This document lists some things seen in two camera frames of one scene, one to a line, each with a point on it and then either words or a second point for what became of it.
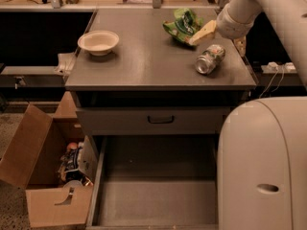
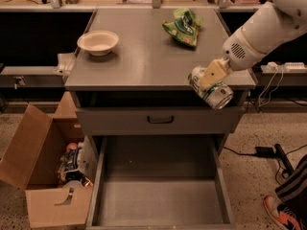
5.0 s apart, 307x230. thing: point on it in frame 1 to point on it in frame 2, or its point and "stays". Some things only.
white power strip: [273, 67] stays
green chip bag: [184, 24] stays
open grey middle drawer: [154, 183] stays
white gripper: [227, 26] to [240, 52]
